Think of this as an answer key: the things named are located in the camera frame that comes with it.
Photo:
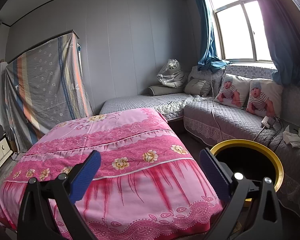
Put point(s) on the blue left curtain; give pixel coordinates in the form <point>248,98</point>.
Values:
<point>208,59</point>

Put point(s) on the grey square cushion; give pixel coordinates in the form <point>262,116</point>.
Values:
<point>198,87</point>

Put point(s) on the yellow rimmed trash bin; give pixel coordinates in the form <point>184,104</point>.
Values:
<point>254,160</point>

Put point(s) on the baby print pillow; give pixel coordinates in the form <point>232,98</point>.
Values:
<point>264,98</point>
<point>234,91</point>

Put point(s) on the white crumpled paper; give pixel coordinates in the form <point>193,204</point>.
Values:
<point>291,139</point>

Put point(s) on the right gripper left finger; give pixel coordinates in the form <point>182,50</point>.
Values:
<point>36,219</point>

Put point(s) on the grey bolster cushion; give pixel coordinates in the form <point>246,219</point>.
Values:
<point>158,90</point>

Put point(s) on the dark blue right curtain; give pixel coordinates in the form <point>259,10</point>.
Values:
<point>283,41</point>

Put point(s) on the window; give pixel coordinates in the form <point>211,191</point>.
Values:
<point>239,30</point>

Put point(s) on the right baby print pillow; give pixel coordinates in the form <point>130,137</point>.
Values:
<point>264,98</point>

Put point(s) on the striped grey sheet cover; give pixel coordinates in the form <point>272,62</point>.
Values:
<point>44,87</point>

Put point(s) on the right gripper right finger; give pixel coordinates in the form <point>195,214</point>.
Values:
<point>263,220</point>

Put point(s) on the grey quilted corner sofa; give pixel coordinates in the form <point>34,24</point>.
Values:
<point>212,122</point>

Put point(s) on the silver plastic bag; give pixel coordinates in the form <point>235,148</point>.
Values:
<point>171,74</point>

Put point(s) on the pink floral table cloth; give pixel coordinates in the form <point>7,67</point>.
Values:
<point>147,187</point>

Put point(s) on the left baby print pillow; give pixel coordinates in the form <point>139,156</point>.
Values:
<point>234,91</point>

